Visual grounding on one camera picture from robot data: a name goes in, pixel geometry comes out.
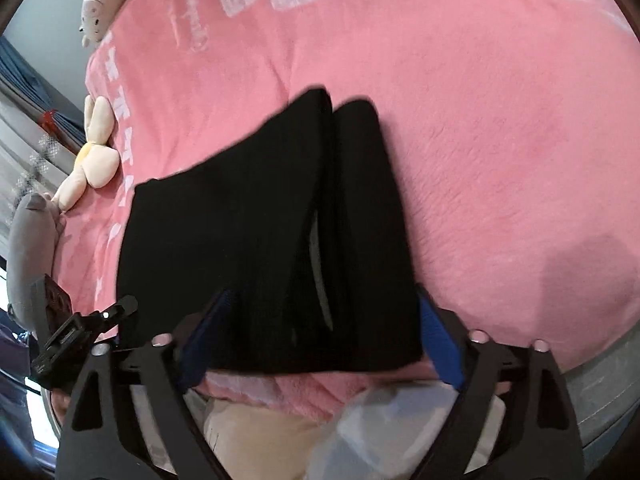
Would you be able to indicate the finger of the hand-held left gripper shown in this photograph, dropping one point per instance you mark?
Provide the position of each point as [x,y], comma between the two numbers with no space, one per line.
[116,310]

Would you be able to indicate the white plush with black spots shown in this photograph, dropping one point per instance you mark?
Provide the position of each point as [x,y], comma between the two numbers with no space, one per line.
[100,0]

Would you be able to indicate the blue curtain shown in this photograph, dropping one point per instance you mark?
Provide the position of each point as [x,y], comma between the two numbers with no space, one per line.
[30,90]

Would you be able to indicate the grey bed base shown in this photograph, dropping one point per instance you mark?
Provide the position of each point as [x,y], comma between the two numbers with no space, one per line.
[610,385]

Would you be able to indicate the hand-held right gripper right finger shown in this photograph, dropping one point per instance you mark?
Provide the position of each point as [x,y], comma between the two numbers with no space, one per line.
[442,342]

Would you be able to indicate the grey plush toy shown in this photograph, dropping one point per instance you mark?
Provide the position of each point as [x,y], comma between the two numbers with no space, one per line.
[32,250]

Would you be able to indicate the black pants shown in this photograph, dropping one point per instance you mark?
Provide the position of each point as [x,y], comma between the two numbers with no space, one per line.
[250,235]

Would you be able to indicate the pink printed blanket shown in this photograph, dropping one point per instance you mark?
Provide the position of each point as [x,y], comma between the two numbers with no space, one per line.
[475,110]

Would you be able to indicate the cream plush toy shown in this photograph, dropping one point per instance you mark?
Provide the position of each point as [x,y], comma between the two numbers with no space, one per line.
[97,160]

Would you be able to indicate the white sheer curtain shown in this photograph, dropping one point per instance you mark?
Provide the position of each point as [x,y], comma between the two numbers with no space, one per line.
[25,170]

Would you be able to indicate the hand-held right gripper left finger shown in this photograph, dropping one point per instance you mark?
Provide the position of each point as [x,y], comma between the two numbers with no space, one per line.
[200,341]

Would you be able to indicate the person's white shirt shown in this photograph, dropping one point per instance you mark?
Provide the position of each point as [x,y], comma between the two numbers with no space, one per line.
[400,435]

